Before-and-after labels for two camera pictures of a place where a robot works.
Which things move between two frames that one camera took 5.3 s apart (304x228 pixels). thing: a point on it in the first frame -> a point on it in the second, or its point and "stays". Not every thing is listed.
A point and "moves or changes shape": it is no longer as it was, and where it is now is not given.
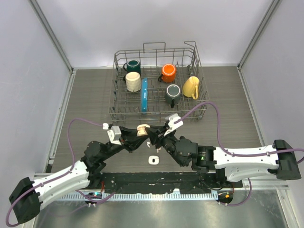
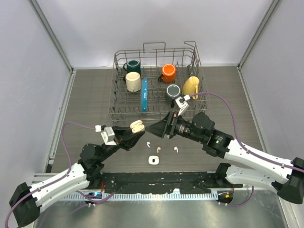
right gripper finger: x=153 y=135 -> x=157 y=129
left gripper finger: x=126 y=133 stays
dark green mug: x=132 y=66 stays
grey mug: x=173 y=94 stays
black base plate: x=109 y=183 stays
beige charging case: x=142 y=129 moves or changes shape
